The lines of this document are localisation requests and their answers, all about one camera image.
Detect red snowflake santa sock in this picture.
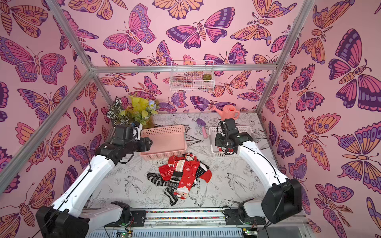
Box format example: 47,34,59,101
174,160,200,200

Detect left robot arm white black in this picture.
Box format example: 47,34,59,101
36,122,153,238

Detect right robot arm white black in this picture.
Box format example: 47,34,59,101
215,119,302,224

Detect white plastic basket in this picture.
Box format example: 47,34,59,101
208,124,260,159

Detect pink plastic basket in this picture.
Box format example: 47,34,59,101
140,125,188,161

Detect pink watering can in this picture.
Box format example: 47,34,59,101
212,105,240,121

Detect purple pink garden trowel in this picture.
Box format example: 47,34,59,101
196,118,208,139

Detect artificial plant bouquet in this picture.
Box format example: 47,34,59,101
102,97,160,129

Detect red sock right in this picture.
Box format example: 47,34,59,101
199,170,212,183

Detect black white striped sock left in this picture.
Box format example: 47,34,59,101
146,173,169,187

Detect black white striped sock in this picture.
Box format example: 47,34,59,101
146,173,169,187
164,187,178,206

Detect red patterned sock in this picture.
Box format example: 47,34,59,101
158,164,174,181

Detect small green succulent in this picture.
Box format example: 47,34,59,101
202,73,213,81

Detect black white striped sock lower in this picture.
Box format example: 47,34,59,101
164,187,178,206

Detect white wire wall basket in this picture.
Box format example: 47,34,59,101
168,59,215,93

